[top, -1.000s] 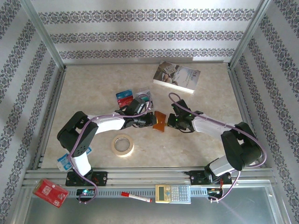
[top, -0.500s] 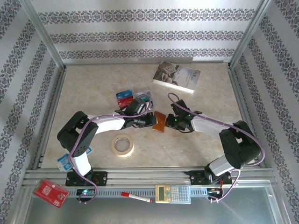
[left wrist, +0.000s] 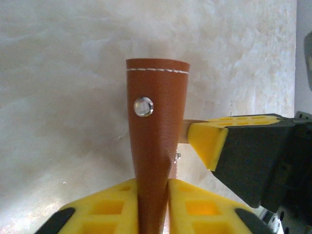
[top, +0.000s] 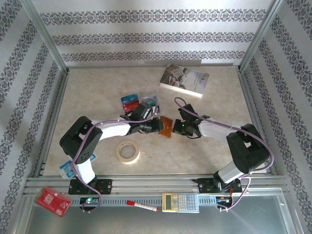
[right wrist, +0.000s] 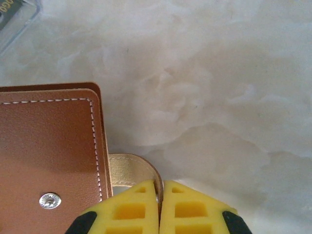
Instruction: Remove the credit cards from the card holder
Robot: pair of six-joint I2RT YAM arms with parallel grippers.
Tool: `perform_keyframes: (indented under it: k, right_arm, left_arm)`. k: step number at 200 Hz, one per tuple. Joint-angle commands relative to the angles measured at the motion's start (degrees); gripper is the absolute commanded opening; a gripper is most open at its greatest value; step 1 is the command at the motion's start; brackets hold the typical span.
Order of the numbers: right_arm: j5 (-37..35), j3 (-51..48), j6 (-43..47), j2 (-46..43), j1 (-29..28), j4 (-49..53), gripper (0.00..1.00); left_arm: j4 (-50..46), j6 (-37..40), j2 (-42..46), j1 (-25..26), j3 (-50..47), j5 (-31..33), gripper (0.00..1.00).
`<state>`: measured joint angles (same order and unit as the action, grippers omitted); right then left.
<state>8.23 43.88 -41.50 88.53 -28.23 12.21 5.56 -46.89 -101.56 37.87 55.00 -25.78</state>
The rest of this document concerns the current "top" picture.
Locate brown leather card holder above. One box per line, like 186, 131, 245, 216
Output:
158, 116, 174, 138

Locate red credit card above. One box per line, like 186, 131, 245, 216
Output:
123, 101, 141, 113

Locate blue white card pack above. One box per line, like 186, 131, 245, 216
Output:
59, 153, 96, 180

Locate beige masking tape roll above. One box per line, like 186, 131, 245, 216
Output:
116, 140, 141, 165

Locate paperback book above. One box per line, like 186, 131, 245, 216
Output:
159, 63, 210, 99

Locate beige grey calculator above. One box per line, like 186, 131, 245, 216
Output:
161, 192, 200, 214

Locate red white marker pen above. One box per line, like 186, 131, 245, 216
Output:
126, 200, 159, 212

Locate small controller board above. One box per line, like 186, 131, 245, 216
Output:
215, 195, 234, 208
80, 196, 99, 205

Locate grey metal panel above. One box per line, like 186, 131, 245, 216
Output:
14, 195, 302, 234

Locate red cardboard box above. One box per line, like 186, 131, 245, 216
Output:
33, 186, 73, 218

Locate aluminium mounting rail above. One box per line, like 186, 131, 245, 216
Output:
23, 174, 288, 195

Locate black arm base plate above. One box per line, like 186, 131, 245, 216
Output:
196, 177, 243, 195
68, 179, 113, 195

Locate aluminium back rail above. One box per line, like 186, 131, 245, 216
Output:
67, 63, 242, 71

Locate aluminium side rail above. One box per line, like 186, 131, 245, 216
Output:
237, 69, 278, 176
34, 69, 70, 177

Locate grey slotted cable duct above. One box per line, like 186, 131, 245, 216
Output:
73, 194, 234, 208

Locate aluminium frame post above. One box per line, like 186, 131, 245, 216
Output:
237, 0, 290, 73
19, 0, 70, 74

